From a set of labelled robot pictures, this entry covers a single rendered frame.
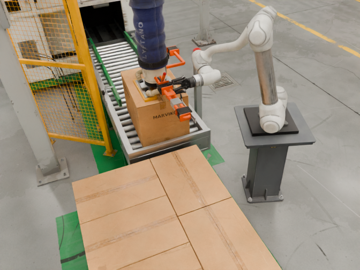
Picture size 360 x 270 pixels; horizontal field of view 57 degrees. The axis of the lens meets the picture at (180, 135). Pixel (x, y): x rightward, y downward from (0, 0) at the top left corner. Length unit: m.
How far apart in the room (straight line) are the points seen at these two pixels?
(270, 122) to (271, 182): 0.81
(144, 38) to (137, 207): 1.14
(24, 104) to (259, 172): 2.00
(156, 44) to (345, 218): 2.04
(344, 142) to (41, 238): 3.01
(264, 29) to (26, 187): 2.57
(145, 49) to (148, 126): 0.58
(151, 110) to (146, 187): 0.57
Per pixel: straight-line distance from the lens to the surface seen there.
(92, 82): 3.03
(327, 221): 3.02
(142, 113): 2.46
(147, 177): 2.45
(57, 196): 3.29
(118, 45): 4.45
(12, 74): 2.90
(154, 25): 2.32
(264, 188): 2.93
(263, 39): 1.97
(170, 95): 2.25
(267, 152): 2.64
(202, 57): 2.45
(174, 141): 2.62
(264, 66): 2.10
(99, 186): 2.47
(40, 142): 3.24
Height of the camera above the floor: 2.30
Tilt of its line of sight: 39 degrees down
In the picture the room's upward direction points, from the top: 4 degrees counter-clockwise
